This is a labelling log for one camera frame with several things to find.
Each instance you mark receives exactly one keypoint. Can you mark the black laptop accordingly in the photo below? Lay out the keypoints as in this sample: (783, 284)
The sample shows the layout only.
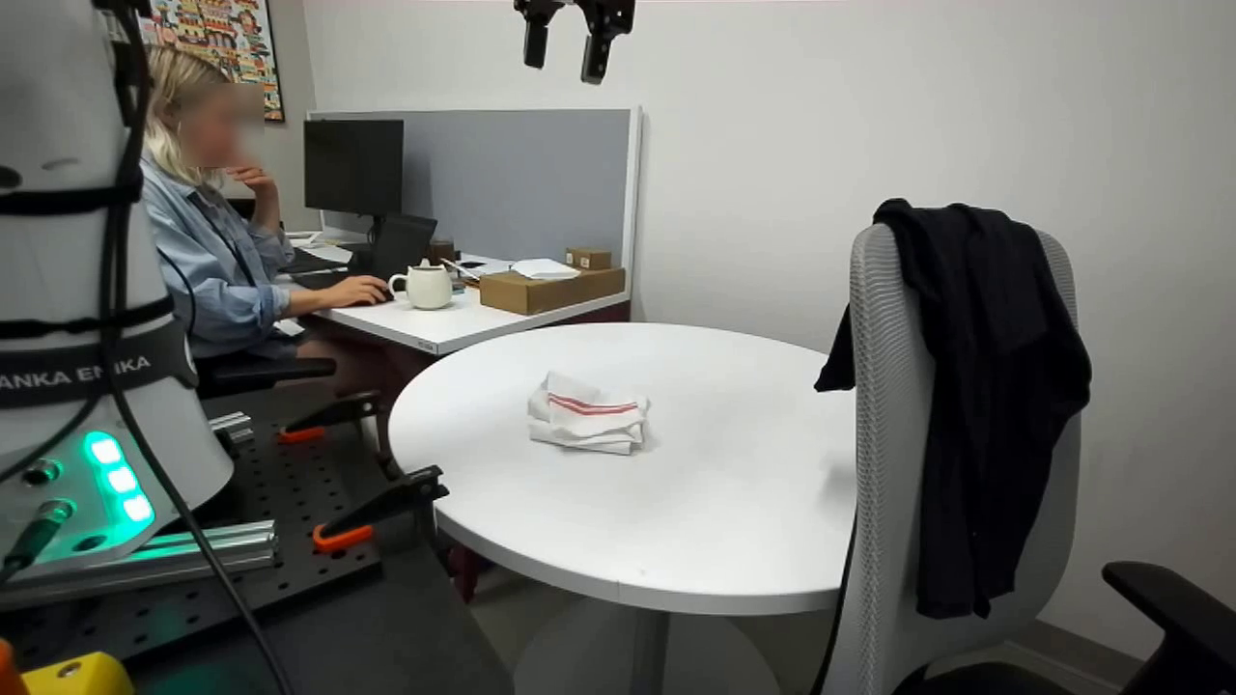
(403, 240)

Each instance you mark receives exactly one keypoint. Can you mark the large cardboard box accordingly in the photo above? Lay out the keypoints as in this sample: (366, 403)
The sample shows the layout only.
(546, 289)

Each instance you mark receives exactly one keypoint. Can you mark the black computer monitor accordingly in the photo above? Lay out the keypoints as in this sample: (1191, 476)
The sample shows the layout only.
(353, 167)

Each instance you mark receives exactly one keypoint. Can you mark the grey office chair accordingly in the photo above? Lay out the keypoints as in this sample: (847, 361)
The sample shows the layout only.
(890, 489)

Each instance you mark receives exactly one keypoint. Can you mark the white office desk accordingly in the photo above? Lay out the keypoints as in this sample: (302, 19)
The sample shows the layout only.
(437, 331)

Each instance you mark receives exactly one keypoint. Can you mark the grey partition with white frame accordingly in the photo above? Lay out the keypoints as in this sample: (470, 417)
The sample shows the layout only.
(514, 177)

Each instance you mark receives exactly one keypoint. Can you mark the black perforated mounting board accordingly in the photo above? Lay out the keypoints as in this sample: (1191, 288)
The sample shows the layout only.
(274, 515)

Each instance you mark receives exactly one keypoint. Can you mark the aluminium rail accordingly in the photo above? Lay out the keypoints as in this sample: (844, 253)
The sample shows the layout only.
(195, 548)

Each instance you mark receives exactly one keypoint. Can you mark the person in blue shirt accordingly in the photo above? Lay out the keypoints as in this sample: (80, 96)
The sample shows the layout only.
(208, 256)

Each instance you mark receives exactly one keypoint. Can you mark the small cardboard box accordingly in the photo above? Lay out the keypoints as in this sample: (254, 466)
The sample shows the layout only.
(587, 260)

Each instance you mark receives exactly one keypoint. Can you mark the white paper sheet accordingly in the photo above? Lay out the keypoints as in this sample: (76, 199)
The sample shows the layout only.
(546, 268)

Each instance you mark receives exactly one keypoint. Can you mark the yellow box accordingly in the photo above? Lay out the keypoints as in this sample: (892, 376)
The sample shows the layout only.
(80, 672)

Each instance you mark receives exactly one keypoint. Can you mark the black jacket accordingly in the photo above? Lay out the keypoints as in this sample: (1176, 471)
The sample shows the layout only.
(989, 387)

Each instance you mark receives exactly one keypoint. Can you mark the colourful wall poster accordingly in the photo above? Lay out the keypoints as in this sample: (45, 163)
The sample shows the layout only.
(236, 53)

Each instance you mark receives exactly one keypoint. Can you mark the black orange clamp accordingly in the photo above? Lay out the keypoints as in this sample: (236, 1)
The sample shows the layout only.
(331, 417)
(380, 506)

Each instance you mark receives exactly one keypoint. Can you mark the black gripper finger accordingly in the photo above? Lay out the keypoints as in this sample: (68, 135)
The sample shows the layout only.
(538, 36)
(600, 38)

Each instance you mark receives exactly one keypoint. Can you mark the white towel with red stripes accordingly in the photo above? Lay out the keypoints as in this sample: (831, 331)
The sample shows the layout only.
(583, 414)

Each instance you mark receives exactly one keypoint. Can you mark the white teapot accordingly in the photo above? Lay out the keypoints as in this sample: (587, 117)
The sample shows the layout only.
(428, 288)

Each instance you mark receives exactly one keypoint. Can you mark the black desk chair seat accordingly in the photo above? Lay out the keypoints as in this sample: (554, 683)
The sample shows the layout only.
(255, 372)

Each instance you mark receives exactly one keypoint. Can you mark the black chair armrest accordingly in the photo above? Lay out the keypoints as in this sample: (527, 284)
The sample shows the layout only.
(1180, 618)

